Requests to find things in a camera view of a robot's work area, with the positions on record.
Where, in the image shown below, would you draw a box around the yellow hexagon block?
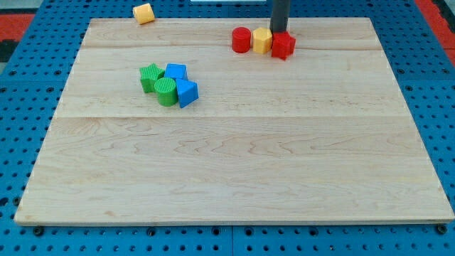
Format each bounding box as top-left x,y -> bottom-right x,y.
252,27 -> 272,54

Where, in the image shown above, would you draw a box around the blue triangle block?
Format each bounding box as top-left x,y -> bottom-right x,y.
176,79 -> 199,108

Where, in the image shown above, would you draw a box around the green cylinder block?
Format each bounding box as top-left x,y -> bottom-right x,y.
154,78 -> 178,107

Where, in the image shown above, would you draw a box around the blue cube block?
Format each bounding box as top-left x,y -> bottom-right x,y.
164,63 -> 188,80

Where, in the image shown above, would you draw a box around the red cylinder block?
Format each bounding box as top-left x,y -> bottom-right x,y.
232,26 -> 252,53

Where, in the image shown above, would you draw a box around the green star block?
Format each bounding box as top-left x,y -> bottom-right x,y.
139,63 -> 165,93

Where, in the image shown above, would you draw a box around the light wooden board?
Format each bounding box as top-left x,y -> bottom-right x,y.
15,18 -> 454,226

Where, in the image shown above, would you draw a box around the red star block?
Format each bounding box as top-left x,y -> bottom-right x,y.
271,31 -> 296,60

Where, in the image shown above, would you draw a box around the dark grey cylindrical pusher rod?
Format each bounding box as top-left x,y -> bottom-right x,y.
269,0 -> 291,33

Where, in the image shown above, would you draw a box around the yellow block lying sideways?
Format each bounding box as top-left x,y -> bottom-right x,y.
132,3 -> 155,25

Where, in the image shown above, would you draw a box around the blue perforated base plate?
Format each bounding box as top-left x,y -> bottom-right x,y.
1,1 -> 454,255

